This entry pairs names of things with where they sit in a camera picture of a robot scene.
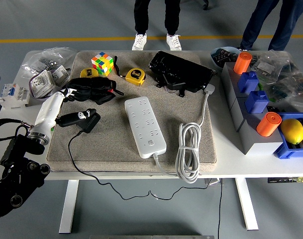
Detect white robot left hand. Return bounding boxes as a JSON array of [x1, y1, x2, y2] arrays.
[[31, 88, 98, 140]]

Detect black power adapter plug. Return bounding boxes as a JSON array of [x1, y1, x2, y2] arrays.
[[76, 112, 101, 134]]

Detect white power strip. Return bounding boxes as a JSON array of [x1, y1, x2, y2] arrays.
[[124, 96, 167, 159]]

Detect purple tray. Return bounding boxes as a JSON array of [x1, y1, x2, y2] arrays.
[[28, 65, 70, 101]]

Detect white circuit breaker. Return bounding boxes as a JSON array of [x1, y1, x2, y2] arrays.
[[0, 83, 30, 110]]

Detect black cloth pouch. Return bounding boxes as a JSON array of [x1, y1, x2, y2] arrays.
[[66, 76, 124, 105]]

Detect small yellow tape measure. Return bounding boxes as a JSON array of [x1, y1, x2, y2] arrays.
[[80, 68, 99, 79]]

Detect grey-brown mat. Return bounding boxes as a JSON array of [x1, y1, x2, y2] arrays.
[[46, 51, 218, 174]]

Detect large Rubik's cube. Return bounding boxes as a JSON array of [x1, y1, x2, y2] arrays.
[[91, 51, 114, 77]]

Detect white table leg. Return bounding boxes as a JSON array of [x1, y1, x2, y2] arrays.
[[58, 179, 80, 234], [234, 178, 259, 231]]

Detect black electronic device case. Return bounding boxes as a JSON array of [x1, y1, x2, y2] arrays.
[[148, 51, 215, 98]]

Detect light blue bowl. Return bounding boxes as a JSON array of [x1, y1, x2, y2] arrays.
[[210, 46, 241, 70]]

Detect dark circuit boards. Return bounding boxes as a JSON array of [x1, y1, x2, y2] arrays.
[[213, 49, 238, 63]]

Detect orange cylinder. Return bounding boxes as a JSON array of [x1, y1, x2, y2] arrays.
[[256, 112, 282, 137], [232, 51, 253, 75]]

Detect blue block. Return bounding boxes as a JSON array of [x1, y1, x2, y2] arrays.
[[237, 71, 260, 94], [244, 90, 269, 114]]

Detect grey block stand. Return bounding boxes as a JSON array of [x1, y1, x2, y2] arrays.
[[220, 61, 284, 155]]

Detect clear bag of parts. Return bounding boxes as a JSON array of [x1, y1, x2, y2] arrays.
[[249, 50, 303, 84], [264, 74, 303, 114]]

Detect blue plastic bin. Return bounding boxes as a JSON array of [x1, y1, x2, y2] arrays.
[[273, 112, 303, 159]]

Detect yellow lemon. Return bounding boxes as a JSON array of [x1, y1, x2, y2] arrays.
[[280, 118, 303, 144]]

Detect black table control panel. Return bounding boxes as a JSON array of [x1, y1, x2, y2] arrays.
[[267, 176, 303, 184]]

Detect black adapter cord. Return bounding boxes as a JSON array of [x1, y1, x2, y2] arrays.
[[67, 130, 214, 201]]

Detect yellow tape measure black strap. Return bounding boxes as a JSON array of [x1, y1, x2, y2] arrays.
[[113, 56, 146, 87]]

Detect white power strip cable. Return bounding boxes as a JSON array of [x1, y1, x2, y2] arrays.
[[153, 84, 216, 184]]

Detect black hanging cable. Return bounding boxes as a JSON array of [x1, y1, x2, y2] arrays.
[[217, 178, 223, 239]]

